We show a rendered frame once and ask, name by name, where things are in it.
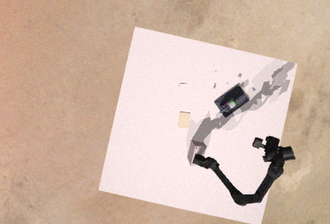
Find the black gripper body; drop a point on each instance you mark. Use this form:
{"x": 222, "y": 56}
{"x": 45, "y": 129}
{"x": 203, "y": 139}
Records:
{"x": 257, "y": 143}

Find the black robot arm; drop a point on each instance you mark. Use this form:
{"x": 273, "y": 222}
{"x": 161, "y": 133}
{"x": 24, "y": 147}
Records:
{"x": 275, "y": 170}

